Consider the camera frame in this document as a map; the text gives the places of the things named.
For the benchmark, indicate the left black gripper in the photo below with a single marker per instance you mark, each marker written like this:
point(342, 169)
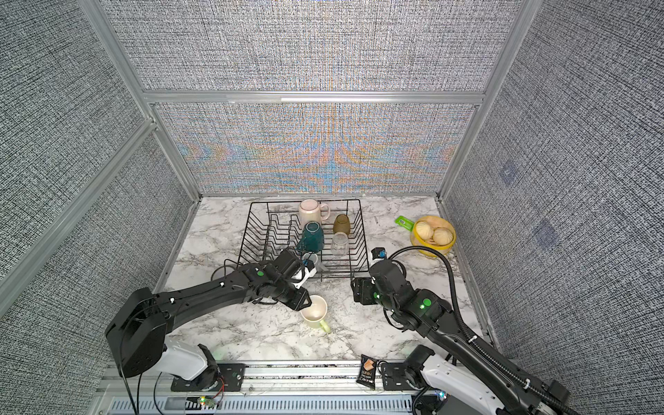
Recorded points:
point(300, 303)

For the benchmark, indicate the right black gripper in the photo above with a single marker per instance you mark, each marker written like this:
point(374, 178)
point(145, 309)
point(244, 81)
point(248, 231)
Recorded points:
point(362, 293)

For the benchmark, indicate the light green ceramic mug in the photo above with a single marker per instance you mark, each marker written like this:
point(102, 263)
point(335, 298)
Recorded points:
point(314, 315)

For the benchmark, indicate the white grey ceramic mug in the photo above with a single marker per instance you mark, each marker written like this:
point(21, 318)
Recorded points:
point(314, 259)

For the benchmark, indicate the dark green ceramic mug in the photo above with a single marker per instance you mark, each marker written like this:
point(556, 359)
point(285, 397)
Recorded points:
point(312, 239)

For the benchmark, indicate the black wire dish rack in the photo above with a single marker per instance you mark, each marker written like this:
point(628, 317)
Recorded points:
point(273, 227)

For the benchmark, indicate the amber glass cup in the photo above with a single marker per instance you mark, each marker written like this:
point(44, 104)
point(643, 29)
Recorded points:
point(342, 224)

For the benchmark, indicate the pink ceramic mug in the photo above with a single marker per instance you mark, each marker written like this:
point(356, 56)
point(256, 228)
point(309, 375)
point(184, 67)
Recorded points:
point(310, 210)

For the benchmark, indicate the clear glass cup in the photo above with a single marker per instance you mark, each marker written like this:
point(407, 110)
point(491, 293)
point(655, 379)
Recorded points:
point(340, 244)

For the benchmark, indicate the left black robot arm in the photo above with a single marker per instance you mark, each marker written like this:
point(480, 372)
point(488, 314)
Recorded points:
point(138, 335)

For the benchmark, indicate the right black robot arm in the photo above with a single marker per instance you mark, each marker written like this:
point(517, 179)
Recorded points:
point(472, 371)

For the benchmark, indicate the black snack packet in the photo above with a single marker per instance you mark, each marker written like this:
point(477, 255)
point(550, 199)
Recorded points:
point(367, 372)

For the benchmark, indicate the round bread bun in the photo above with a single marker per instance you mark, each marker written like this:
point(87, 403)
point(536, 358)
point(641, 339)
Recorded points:
point(424, 230)
point(443, 236)

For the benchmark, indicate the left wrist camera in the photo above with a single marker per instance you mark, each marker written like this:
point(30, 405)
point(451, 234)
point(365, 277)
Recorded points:
point(307, 271)

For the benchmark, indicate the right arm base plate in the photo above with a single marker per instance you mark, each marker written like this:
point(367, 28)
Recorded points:
point(393, 377)

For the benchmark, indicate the yellow bowl with green handle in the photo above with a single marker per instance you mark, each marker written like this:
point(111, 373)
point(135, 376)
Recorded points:
point(435, 222)

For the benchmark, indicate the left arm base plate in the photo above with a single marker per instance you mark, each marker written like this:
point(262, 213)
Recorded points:
point(227, 376)

